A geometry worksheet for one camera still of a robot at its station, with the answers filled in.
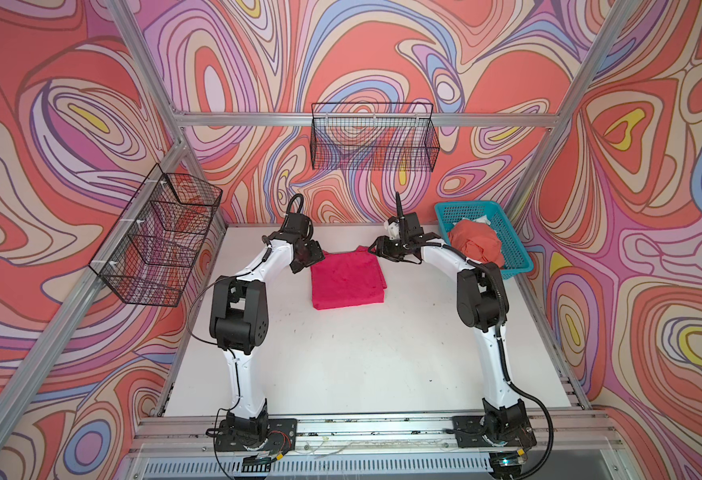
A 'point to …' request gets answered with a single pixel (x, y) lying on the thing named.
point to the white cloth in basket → (483, 219)
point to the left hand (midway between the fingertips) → (321, 255)
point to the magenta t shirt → (347, 279)
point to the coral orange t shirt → (477, 241)
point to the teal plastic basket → (516, 259)
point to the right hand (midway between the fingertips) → (376, 255)
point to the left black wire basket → (155, 248)
